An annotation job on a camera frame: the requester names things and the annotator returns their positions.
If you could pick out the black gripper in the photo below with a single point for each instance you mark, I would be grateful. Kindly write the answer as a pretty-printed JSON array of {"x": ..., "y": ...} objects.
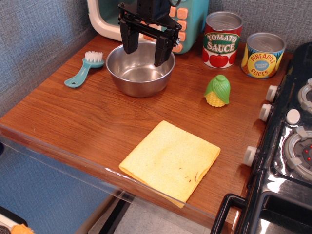
[{"x": 151, "y": 18}]

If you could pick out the yellow towel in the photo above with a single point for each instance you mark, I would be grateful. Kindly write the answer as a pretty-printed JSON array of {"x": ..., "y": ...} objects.
[{"x": 171, "y": 161}]

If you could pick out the steel bowl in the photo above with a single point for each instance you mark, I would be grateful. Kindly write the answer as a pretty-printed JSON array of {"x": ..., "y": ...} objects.
[{"x": 135, "y": 74}]

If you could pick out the toy microwave teal white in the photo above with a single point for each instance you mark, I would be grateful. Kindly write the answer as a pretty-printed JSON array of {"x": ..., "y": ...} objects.
[{"x": 190, "y": 14}]

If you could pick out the teal dish brush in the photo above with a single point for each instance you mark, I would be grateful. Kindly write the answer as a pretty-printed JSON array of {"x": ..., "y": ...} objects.
[{"x": 92, "y": 60}]

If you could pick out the tomato sauce can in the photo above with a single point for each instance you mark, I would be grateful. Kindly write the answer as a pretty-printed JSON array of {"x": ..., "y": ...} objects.
[{"x": 221, "y": 39}]

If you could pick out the toy corn cob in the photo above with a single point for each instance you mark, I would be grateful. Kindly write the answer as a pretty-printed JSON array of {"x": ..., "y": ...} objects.
[{"x": 217, "y": 93}]

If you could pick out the pineapple slices can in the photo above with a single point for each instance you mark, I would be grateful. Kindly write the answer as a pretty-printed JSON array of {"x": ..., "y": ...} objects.
[{"x": 263, "y": 54}]

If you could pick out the clear acrylic table guard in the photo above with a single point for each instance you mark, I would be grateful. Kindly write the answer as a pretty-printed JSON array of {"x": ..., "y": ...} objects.
[{"x": 98, "y": 151}]

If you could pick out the black toy stove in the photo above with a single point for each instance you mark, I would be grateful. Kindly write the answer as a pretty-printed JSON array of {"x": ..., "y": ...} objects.
[{"x": 279, "y": 198}]

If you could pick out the orange fuzzy object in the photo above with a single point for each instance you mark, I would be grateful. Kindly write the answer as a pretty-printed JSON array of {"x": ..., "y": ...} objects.
[{"x": 21, "y": 229}]

